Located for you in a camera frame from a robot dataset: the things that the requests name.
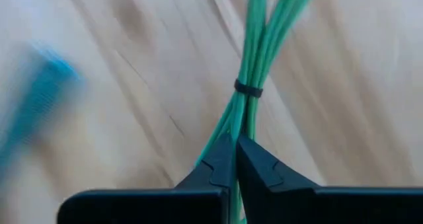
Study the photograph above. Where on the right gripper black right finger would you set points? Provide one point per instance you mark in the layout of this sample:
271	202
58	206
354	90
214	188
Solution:
281	201

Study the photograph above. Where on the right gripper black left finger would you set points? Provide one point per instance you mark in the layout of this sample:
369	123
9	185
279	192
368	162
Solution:
198	201

